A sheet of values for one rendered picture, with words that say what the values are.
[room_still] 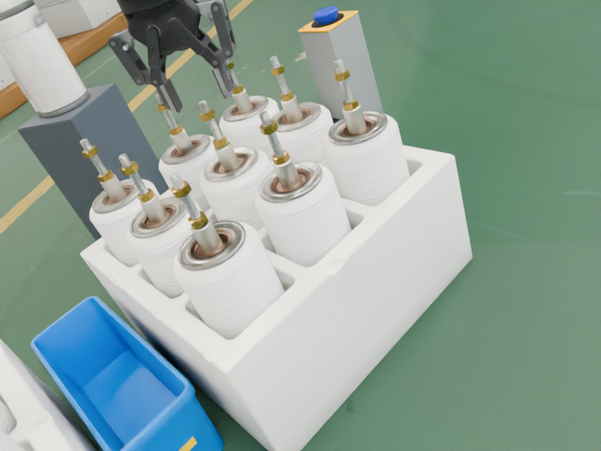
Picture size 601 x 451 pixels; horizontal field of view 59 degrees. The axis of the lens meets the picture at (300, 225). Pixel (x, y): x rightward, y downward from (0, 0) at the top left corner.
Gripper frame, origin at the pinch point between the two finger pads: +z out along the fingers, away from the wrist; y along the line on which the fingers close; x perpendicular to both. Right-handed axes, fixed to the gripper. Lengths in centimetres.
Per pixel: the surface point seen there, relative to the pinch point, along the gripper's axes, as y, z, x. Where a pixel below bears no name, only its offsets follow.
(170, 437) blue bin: 9.8, 27.0, 27.1
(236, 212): 0.3, 14.5, 4.8
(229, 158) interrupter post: -0.4, 8.8, 1.1
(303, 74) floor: 3, 35, -93
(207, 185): 3.0, 10.5, 3.4
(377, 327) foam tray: -13.7, 30.0, 13.8
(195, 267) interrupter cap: 0.4, 9.9, 20.1
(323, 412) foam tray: -5.9, 33.4, 22.3
